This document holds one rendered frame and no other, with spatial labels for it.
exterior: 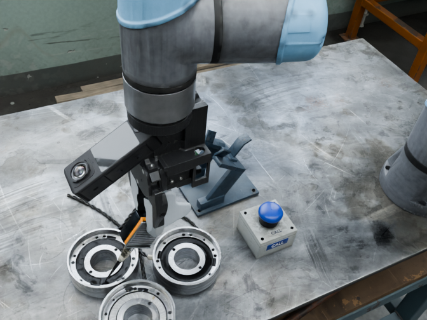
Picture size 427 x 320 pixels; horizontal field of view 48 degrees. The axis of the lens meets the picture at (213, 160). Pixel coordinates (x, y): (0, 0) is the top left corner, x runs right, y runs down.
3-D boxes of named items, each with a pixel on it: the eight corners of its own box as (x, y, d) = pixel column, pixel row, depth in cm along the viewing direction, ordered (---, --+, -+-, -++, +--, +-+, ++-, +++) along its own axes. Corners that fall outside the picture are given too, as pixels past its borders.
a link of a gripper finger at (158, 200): (169, 232, 59) (166, 180, 54) (158, 237, 59) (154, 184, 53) (154, 208, 62) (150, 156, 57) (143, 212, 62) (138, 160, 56)
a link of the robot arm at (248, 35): (305, -48, 49) (201, -50, 47) (341, 6, 42) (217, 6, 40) (290, 21, 55) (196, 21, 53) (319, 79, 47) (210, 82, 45)
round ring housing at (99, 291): (129, 306, 70) (128, 293, 67) (60, 296, 70) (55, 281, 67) (145, 247, 77) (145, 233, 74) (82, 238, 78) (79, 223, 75)
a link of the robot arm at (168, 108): (139, 103, 45) (108, 57, 49) (141, 138, 48) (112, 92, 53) (210, 84, 48) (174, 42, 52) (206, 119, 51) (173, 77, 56)
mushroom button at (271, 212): (262, 240, 77) (267, 222, 74) (250, 222, 80) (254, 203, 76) (283, 233, 79) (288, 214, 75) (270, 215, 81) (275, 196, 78)
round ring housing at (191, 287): (222, 245, 79) (224, 230, 76) (215, 303, 72) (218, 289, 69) (159, 237, 79) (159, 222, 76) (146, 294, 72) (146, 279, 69)
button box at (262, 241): (257, 260, 77) (261, 242, 74) (236, 227, 82) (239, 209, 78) (297, 244, 80) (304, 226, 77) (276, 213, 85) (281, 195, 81)
